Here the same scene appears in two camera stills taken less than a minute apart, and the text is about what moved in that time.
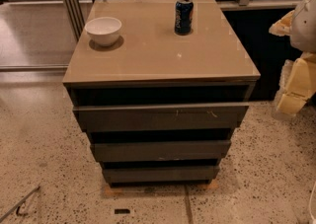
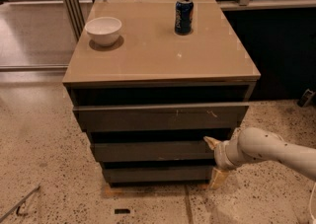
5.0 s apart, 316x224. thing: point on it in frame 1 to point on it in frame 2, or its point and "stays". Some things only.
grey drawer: (161, 175) stays
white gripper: (304, 27) to (219, 155)
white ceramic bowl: (104, 31) stays
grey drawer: (162, 151) stays
